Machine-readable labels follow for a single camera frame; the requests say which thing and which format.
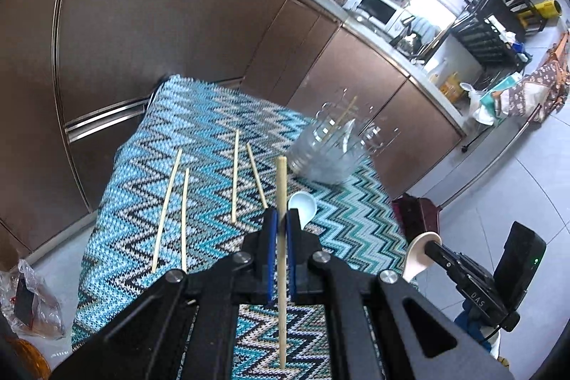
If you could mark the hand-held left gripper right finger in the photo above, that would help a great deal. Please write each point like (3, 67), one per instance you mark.
(291, 255)

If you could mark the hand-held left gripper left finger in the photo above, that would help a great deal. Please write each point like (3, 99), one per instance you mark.
(271, 255)

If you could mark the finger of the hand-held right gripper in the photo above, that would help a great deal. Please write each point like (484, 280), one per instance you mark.
(443, 257)

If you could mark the pink spoon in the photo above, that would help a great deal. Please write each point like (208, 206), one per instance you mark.
(418, 255)

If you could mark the light blue spoon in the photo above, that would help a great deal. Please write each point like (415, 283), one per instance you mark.
(303, 205)

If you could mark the wooden chopstick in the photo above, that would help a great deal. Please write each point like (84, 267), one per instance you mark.
(185, 219)
(257, 177)
(235, 175)
(167, 211)
(343, 116)
(281, 184)

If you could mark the person's right hand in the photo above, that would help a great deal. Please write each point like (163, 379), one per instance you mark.
(472, 322)

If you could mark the white plastic bag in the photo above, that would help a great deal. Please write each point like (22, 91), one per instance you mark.
(483, 106)

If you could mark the zigzag knitted table cloth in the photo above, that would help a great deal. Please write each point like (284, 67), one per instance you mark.
(213, 108)

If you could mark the yellow box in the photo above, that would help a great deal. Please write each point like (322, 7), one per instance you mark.
(450, 86)

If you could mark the teal plastic bag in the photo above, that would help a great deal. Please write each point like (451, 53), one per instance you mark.
(507, 88)

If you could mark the brown patterned cloth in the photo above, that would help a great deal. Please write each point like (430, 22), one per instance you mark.
(541, 86)

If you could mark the white bottle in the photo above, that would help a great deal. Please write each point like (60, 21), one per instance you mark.
(436, 70)

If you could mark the dish rack with plates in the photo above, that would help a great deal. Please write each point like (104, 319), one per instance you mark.
(423, 28)

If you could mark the black shelf rack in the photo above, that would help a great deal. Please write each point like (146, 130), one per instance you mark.
(490, 24)

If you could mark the clear plastic bag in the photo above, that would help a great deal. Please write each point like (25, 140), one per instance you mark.
(31, 300)

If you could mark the brown kitchen cabinets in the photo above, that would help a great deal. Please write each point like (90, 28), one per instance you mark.
(178, 28)

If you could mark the yellow container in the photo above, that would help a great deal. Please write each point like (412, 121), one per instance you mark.
(550, 8)

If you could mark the white microwave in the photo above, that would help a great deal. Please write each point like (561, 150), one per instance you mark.
(378, 8)

